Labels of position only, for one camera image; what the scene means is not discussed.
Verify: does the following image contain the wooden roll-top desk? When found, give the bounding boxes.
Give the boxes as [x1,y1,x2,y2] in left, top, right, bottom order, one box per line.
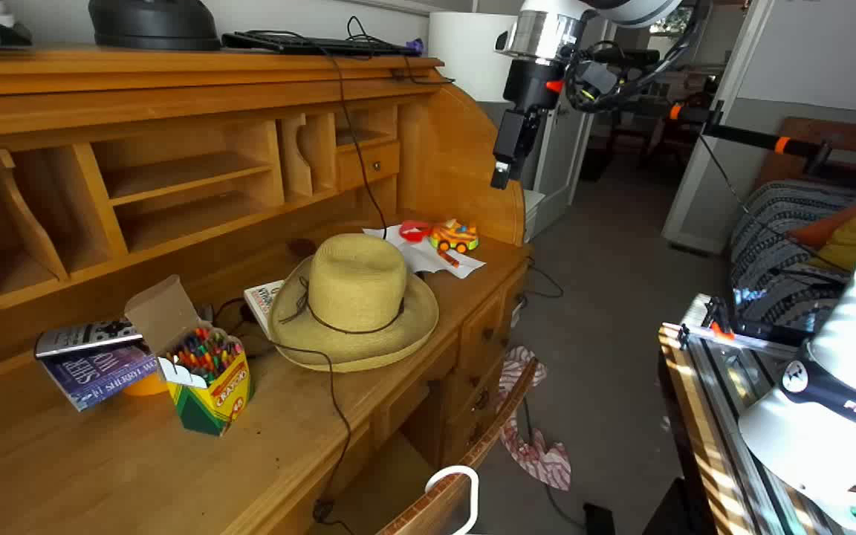
[0,48,536,535]

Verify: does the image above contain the grey striped sofa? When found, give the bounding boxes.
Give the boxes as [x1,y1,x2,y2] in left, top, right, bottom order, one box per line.
[728,176,856,345]

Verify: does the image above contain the wooden chair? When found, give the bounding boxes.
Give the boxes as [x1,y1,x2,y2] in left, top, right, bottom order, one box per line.
[377,353,542,535]

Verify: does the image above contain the white printed paper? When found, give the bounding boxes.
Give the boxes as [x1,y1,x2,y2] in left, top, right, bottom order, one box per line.
[240,277,291,338]

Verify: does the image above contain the black bar orange clamps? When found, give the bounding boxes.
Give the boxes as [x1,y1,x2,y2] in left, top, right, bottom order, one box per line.
[665,96,839,173]

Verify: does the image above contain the black lamp cable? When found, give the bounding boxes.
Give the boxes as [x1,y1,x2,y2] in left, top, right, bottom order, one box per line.
[325,11,392,232]

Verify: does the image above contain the purple book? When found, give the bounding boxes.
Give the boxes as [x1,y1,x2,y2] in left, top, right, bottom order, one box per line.
[40,338,165,415]

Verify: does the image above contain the tan straw hat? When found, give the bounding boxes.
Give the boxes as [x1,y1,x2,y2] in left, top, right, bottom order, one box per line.
[267,232,444,377]

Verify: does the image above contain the black desk cable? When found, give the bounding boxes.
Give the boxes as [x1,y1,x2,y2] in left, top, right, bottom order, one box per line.
[212,295,361,530]

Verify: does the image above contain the orange yellow pillow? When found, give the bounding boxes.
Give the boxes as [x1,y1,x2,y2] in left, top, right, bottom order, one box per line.
[787,201,856,277]

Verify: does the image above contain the white door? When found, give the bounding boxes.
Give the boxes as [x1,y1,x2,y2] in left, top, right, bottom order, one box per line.
[661,0,856,255]

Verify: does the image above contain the wooden robot cart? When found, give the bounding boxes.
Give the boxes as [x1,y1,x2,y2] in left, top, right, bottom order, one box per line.
[658,295,824,535]

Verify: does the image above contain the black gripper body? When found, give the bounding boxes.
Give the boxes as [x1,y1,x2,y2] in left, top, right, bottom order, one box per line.
[494,56,554,157]

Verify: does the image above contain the yellow green crayon box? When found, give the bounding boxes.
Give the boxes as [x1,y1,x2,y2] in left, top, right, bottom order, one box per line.
[121,273,255,439]

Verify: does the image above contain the red plastic ring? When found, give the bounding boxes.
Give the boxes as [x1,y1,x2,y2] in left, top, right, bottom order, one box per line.
[395,218,435,246]

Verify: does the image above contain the red white striped cloth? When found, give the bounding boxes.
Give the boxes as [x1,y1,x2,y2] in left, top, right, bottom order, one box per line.
[496,341,578,494]

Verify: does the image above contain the white plastic hanger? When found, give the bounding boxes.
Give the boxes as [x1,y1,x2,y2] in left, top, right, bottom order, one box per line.
[423,460,486,535]

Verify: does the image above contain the crumpled white paper sheet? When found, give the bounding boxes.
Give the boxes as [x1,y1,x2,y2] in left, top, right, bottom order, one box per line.
[362,219,488,283]

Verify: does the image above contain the small black floor object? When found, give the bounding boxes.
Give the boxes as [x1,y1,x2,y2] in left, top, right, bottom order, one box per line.
[584,501,618,535]

